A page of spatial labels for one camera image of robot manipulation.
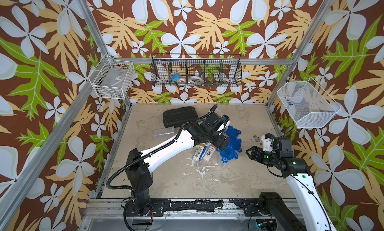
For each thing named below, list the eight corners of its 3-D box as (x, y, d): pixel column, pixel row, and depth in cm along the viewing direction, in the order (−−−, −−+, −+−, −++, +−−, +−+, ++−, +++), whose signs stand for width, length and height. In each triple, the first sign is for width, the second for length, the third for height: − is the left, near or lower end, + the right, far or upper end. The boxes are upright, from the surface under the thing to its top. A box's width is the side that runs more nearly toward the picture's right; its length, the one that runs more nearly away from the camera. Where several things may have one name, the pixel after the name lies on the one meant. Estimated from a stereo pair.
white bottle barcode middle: (192, 159, 93) (192, 157, 91) (197, 146, 99) (197, 144, 97) (199, 161, 92) (199, 160, 90) (203, 148, 98) (204, 146, 96)
